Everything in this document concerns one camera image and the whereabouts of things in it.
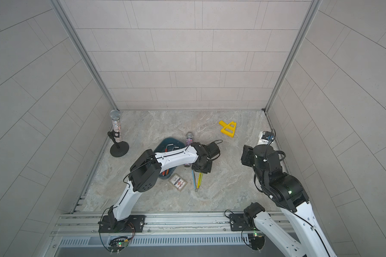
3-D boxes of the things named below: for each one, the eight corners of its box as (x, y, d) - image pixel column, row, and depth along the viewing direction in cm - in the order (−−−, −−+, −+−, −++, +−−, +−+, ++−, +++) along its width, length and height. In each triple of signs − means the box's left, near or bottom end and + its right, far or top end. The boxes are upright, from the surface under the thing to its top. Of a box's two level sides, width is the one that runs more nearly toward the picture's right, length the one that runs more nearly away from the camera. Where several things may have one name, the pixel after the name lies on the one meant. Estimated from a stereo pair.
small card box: (168, 181, 86) (168, 180, 84) (177, 173, 89) (176, 172, 87) (180, 192, 82) (179, 191, 80) (188, 183, 85) (187, 182, 83)
